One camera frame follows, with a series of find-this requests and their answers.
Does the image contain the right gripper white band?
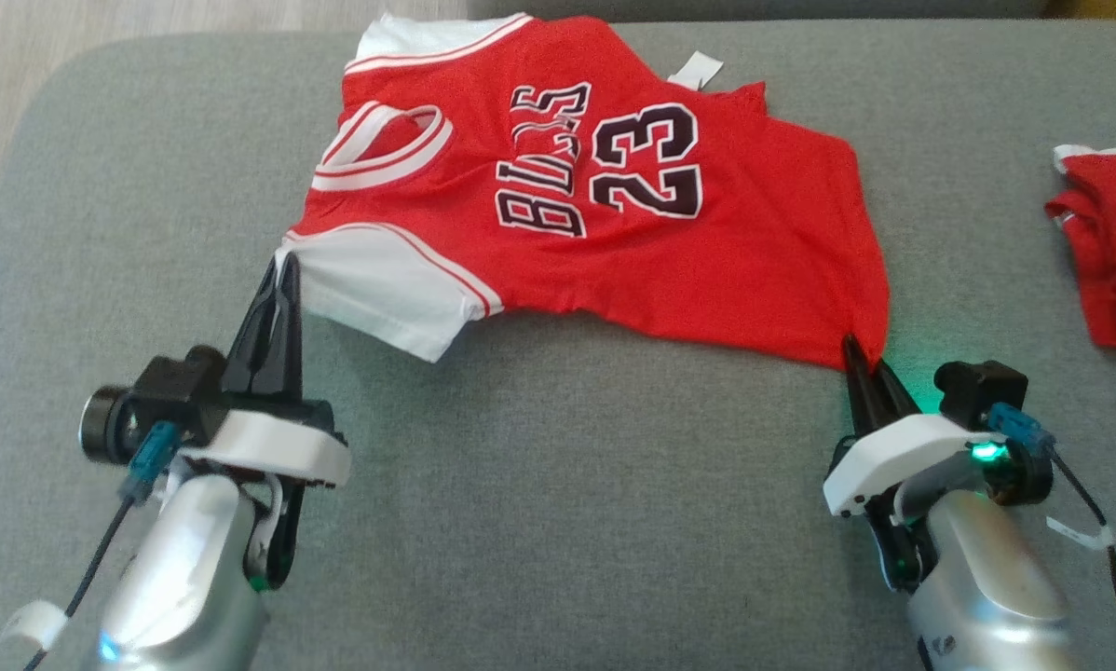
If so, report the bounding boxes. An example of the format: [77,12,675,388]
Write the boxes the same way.
[823,334,983,518]

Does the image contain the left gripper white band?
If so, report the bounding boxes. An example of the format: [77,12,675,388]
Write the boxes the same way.
[181,253,352,487]

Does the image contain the red shorts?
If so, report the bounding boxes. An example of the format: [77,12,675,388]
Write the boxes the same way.
[1044,144,1116,355]

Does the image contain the red basketball jersey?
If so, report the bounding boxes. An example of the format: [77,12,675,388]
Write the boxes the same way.
[279,11,891,374]

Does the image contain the light grey sofa seat cushion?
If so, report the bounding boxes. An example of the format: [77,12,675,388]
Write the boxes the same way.
[465,0,1053,24]

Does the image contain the left cable teal connector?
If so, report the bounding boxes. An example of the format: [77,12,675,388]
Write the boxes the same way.
[22,421,183,671]

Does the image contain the white cable label tag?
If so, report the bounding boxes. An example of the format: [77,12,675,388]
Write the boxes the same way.
[0,601,71,653]
[1047,517,1116,553]

